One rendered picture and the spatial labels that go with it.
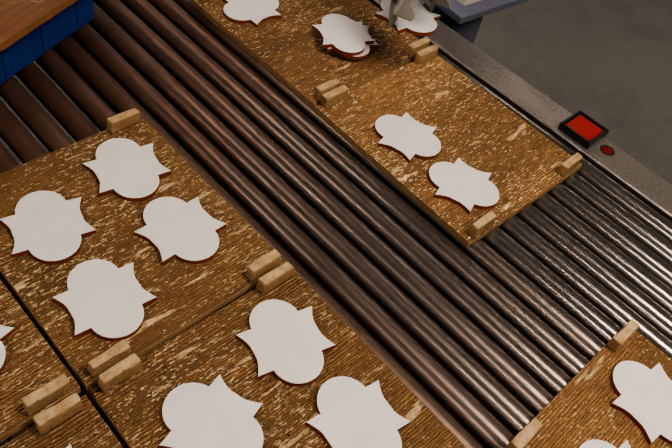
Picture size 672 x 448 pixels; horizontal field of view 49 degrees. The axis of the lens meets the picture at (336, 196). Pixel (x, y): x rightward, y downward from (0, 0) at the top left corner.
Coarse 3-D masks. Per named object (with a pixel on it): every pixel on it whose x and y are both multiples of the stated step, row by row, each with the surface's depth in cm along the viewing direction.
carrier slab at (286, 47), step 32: (192, 0) 161; (288, 0) 167; (320, 0) 169; (352, 0) 172; (224, 32) 157; (256, 32) 157; (288, 32) 159; (384, 32) 165; (288, 64) 152; (320, 64) 153; (352, 64) 155; (384, 64) 157
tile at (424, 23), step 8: (384, 0) 152; (416, 0) 154; (384, 8) 150; (416, 8) 152; (424, 8) 152; (376, 16) 149; (384, 16) 148; (416, 16) 149; (424, 16) 150; (432, 16) 150; (400, 24) 146; (408, 24) 147; (416, 24) 147; (424, 24) 148; (432, 24) 148; (400, 32) 146; (408, 32) 146; (416, 32) 146; (424, 32) 146; (432, 32) 147
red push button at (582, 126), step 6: (576, 120) 156; (582, 120) 157; (588, 120) 157; (570, 126) 155; (576, 126) 155; (582, 126) 155; (588, 126) 156; (594, 126) 156; (582, 132) 154; (588, 132) 154; (594, 132) 155; (600, 132) 155; (588, 138) 153
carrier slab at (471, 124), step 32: (416, 64) 159; (448, 64) 161; (352, 96) 148; (384, 96) 150; (416, 96) 152; (448, 96) 153; (480, 96) 155; (352, 128) 142; (448, 128) 146; (480, 128) 148; (512, 128) 150; (384, 160) 137; (416, 160) 139; (448, 160) 140; (480, 160) 142; (512, 160) 143; (544, 160) 145; (416, 192) 133; (512, 192) 137; (544, 192) 140; (448, 224) 129
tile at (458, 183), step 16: (432, 176) 135; (448, 176) 136; (464, 176) 136; (480, 176) 137; (448, 192) 133; (464, 192) 134; (480, 192) 134; (496, 192) 135; (464, 208) 132; (480, 208) 133
